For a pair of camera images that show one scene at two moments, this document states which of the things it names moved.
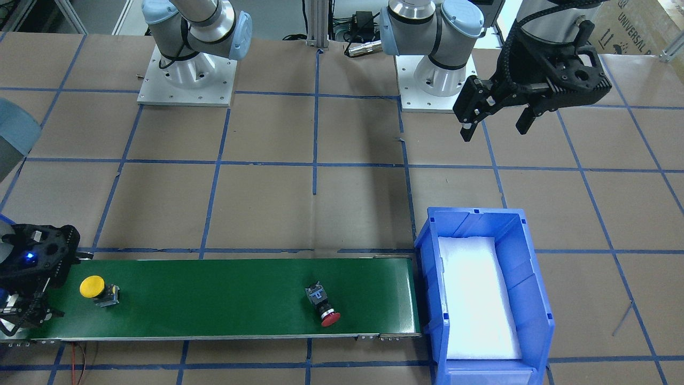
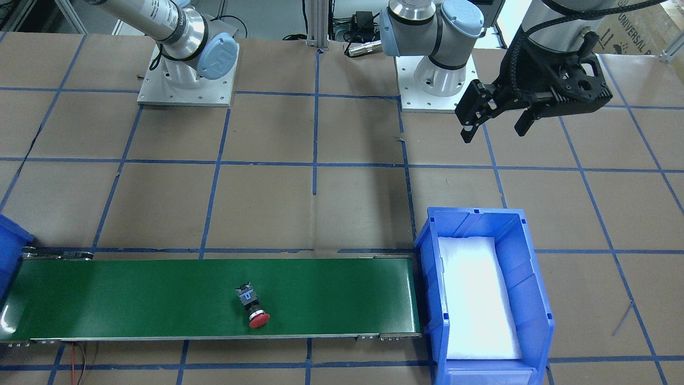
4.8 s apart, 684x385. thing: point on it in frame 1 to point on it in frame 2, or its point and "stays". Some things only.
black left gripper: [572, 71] stays
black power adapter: [364, 22] stays
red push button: [318, 297] to [258, 317]
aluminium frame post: [317, 23] stays
